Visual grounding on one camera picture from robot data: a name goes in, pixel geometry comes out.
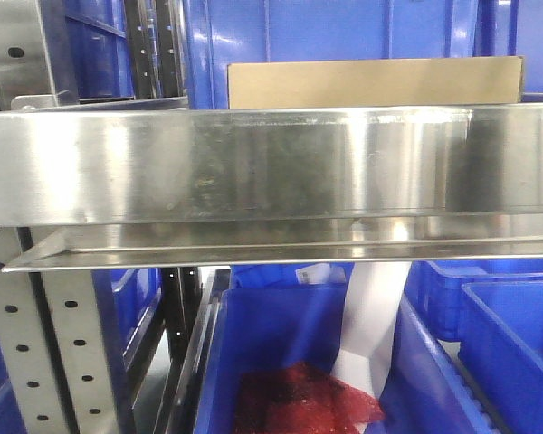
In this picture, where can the tall brown cardboard box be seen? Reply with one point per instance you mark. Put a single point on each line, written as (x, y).
(376, 83)

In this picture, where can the stainless steel shelf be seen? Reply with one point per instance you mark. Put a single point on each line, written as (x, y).
(159, 188)

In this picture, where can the perforated steel shelf upright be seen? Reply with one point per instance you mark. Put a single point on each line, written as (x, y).
(58, 333)

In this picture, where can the blue plastic bin front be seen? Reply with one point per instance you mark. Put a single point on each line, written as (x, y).
(267, 329)

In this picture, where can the blue plastic bin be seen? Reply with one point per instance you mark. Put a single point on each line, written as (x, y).
(494, 309)
(267, 329)

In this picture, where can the white paper sheet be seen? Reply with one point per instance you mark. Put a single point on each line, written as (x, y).
(368, 325)

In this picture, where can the red bubble wrap bag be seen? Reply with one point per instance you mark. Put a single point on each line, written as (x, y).
(302, 399)

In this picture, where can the large blue crate upper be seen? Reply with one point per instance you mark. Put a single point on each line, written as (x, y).
(219, 33)

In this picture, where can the blue plastic bin right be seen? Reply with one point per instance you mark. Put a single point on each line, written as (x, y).
(494, 309)

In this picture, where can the black perforated rack post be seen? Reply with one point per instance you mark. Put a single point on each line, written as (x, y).
(154, 35)

